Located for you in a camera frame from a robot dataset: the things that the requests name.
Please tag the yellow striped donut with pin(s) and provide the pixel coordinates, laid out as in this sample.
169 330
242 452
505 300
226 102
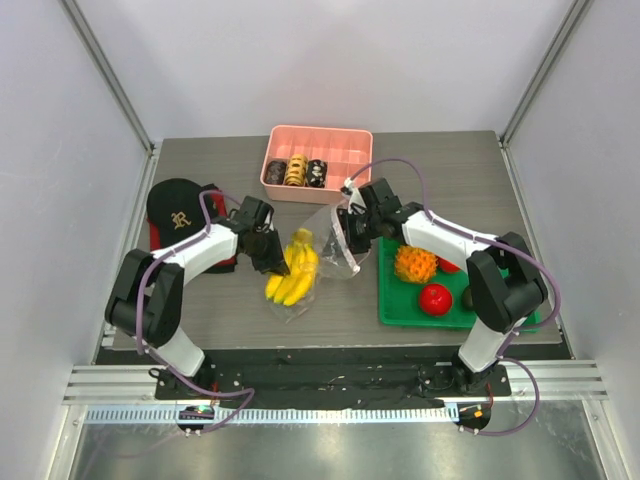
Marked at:
295 174

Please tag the right aluminium frame post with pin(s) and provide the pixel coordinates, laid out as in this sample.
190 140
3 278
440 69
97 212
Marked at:
561 38

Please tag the aluminium frame post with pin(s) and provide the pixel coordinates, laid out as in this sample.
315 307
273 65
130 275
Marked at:
100 60
561 38

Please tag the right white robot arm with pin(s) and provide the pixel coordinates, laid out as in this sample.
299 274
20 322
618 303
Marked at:
505 282

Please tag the fake pineapple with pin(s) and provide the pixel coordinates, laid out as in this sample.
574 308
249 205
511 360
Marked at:
415 265

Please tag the red fake apple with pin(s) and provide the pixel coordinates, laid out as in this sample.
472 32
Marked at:
435 300

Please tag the red fake tomato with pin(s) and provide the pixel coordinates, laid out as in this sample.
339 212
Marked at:
447 265

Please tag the slotted cable duct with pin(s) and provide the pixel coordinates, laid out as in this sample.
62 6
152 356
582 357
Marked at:
200 414

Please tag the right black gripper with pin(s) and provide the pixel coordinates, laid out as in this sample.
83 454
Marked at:
353 228

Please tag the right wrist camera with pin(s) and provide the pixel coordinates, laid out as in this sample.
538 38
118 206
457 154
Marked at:
354 203

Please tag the black and red cap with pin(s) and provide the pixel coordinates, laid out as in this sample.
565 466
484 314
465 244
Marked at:
190 231

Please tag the black sprinkled donut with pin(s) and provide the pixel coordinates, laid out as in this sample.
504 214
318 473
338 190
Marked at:
316 173

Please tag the green plastic tray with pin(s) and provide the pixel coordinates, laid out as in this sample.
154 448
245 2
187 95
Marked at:
399 300

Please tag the yellow fake banana bunch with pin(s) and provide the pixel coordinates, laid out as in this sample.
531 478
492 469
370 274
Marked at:
302 261

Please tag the pink compartment box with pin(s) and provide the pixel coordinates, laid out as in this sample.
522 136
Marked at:
345 151

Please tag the left aluminium frame post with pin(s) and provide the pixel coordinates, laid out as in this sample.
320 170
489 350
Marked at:
100 60

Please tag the clear zip top bag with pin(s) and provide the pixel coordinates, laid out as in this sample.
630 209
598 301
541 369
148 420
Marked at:
336 262

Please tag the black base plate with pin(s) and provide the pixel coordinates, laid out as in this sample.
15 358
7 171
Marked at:
335 378

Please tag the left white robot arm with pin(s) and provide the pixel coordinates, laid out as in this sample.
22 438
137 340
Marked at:
146 299

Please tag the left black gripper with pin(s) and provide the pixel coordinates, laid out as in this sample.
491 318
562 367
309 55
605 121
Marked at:
275 263

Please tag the dark green fake avocado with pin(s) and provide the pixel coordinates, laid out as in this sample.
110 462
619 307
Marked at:
466 299

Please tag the dark chocolate donut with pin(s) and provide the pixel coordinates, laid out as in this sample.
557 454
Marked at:
275 172

